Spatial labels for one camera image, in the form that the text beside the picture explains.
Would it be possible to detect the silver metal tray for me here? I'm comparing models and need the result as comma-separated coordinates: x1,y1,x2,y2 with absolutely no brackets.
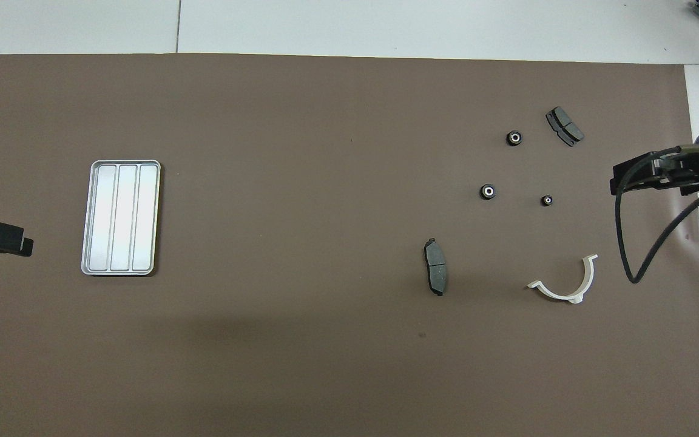
81,160,161,277

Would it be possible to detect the short grey brake pad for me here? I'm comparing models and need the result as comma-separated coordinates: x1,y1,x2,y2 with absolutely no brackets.
545,106,586,148

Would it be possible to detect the long grey brake pad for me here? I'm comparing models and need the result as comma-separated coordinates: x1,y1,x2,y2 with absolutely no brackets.
424,237,448,297

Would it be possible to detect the brown table mat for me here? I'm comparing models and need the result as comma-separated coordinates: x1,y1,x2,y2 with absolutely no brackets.
0,53,699,437

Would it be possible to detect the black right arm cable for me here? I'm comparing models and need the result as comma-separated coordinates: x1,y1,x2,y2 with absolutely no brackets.
614,146,699,284

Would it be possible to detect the white curved plastic bracket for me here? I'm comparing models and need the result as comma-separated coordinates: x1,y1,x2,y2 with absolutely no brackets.
527,254,599,304

